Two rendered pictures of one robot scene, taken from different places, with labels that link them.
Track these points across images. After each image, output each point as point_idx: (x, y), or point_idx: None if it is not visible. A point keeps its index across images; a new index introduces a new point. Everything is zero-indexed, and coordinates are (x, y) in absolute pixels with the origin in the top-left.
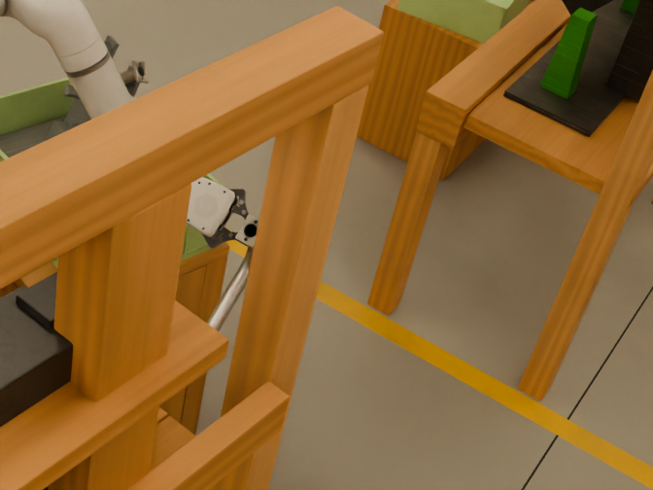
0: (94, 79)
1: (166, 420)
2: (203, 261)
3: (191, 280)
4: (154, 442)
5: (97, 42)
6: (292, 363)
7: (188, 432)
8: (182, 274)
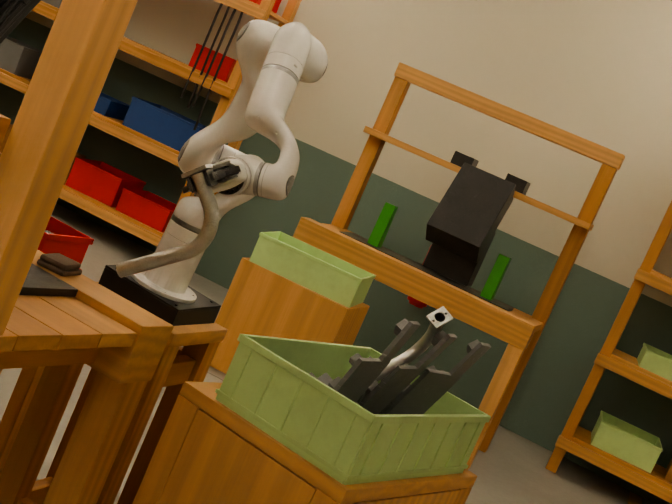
0: (261, 74)
1: (54, 331)
2: (315, 477)
3: (295, 492)
4: (25, 318)
5: (284, 54)
6: (38, 135)
7: (42, 333)
8: (290, 469)
